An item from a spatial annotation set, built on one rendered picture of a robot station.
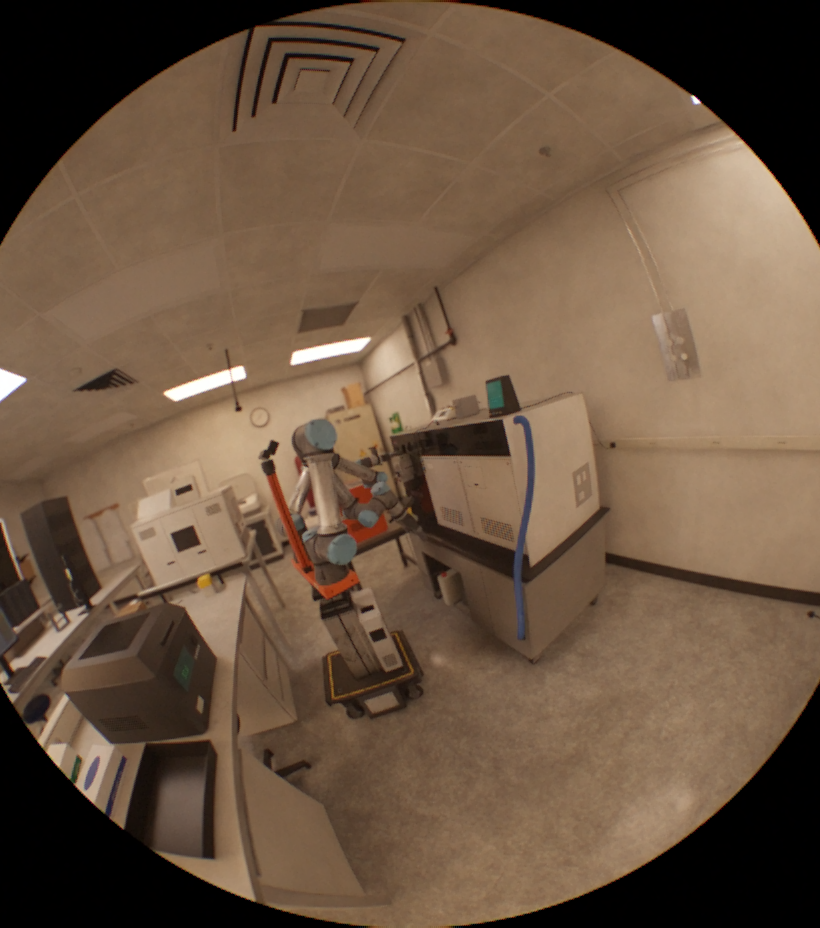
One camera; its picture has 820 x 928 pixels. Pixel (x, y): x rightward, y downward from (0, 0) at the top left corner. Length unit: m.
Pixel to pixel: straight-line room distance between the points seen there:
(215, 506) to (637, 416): 2.98
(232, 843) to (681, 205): 2.89
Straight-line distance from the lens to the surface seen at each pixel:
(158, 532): 2.52
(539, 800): 1.58
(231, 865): 0.83
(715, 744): 1.80
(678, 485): 2.19
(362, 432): 5.14
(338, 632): 1.58
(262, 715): 1.87
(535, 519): 1.39
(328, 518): 1.07
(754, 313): 2.00
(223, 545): 2.39
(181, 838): 0.94
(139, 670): 0.95
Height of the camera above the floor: 1.54
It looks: 9 degrees down
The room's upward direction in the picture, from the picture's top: 16 degrees counter-clockwise
